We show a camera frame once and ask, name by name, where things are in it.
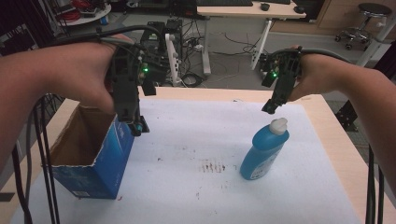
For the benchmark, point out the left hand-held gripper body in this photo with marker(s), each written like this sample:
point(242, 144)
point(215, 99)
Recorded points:
point(126, 81)

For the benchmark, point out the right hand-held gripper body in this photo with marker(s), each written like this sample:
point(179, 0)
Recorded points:
point(285, 74)

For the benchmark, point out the blue cardboard box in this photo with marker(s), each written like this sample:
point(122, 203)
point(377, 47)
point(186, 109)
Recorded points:
point(109, 161)

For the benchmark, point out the blue bottle with white cap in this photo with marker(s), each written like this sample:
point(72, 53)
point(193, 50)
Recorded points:
point(264, 149)

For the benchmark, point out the person's right hand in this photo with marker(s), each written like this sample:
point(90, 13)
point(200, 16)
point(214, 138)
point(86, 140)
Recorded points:
point(314, 76)

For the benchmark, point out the person's left hand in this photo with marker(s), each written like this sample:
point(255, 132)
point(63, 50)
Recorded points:
point(90, 71)

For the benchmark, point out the black computer mouse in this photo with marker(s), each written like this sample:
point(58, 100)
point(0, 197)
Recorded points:
point(265, 6)

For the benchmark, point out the black computer case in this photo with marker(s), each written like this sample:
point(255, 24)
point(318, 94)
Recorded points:
point(174, 28)

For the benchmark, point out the round white table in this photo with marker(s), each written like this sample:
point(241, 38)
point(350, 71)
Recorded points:
point(93, 17)

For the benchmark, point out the light wooden desk white legs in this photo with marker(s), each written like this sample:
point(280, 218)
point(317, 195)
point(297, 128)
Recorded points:
point(246, 12)

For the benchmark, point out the white stained mat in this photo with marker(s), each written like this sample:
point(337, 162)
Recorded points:
point(199, 193)

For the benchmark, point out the black keyboard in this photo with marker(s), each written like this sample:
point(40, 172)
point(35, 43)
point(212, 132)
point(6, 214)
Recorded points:
point(224, 2)

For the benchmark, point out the black round stool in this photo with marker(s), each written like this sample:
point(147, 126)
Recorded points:
point(367, 18)

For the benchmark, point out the black tape strip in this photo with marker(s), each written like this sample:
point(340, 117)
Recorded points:
point(6, 197)

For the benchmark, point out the white perforated bracket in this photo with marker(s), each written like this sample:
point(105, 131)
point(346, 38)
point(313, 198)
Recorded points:
point(172, 59)

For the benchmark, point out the black metal bracket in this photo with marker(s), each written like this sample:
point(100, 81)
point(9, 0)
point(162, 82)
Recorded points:
point(346, 115)

